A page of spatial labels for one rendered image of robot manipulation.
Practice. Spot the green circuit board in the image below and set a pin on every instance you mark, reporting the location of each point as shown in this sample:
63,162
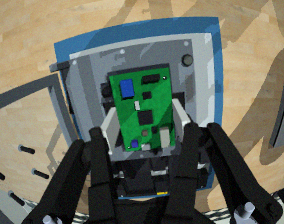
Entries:
143,102

